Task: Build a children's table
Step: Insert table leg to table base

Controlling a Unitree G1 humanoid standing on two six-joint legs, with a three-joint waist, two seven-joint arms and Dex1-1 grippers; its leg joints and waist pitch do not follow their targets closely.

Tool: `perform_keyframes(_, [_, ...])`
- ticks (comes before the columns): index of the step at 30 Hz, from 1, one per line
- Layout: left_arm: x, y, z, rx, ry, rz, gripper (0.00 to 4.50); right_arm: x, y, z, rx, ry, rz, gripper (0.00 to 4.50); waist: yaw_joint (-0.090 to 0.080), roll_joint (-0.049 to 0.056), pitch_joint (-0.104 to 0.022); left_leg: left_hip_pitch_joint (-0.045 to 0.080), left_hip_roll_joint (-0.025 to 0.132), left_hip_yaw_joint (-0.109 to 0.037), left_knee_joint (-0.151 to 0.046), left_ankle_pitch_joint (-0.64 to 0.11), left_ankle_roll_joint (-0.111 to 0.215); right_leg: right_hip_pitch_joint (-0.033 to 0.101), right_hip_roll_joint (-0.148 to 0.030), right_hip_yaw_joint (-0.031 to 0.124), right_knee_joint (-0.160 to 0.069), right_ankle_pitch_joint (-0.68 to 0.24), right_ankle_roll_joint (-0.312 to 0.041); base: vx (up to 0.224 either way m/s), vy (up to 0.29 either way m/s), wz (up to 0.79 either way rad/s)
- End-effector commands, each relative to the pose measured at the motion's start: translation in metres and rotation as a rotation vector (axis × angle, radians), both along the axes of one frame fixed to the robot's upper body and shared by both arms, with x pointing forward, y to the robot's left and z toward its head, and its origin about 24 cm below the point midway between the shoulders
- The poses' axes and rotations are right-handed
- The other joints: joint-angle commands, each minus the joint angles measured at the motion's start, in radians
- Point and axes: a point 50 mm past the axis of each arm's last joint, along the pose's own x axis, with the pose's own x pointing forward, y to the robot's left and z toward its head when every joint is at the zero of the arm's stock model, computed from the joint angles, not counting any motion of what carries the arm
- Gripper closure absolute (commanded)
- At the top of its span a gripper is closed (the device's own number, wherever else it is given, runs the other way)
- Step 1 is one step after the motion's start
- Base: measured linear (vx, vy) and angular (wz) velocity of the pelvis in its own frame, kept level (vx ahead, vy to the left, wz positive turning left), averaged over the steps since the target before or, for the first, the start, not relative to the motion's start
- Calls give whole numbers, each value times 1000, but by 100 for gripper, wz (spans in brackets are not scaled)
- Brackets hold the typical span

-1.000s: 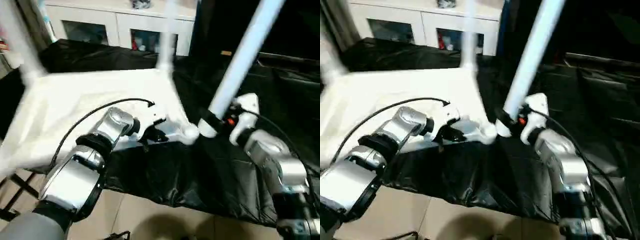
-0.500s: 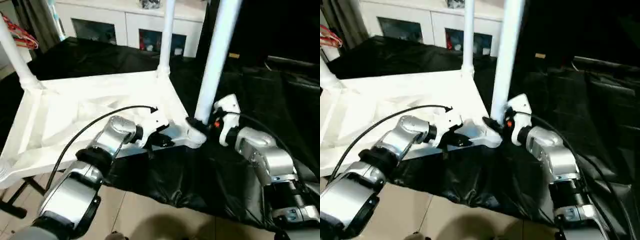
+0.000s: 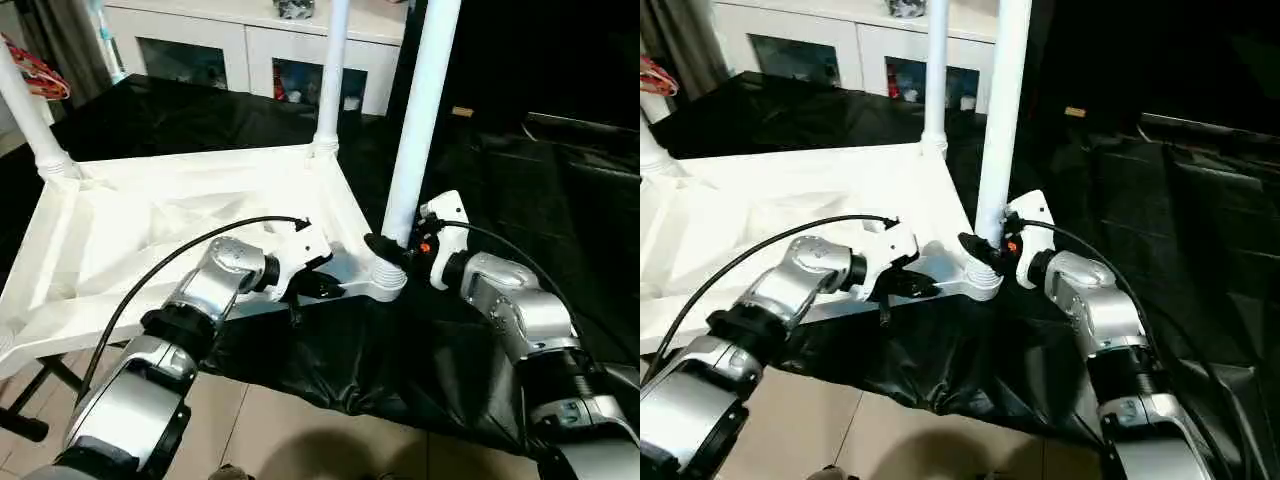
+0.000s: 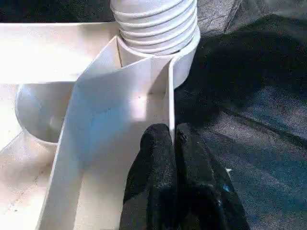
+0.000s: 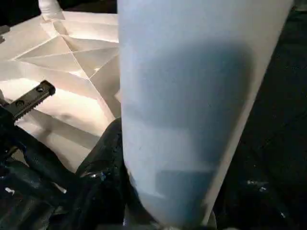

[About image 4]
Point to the black work mat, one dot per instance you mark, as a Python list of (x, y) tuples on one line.
[(254, 120)]

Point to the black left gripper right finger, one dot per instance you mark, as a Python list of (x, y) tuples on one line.
[(206, 191)]

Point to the white plastic table top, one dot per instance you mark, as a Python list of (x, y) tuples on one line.
[(96, 120)]

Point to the white plastic table leg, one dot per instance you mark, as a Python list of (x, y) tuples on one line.
[(153, 24)]

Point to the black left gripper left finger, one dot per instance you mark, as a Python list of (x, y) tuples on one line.
[(153, 187)]

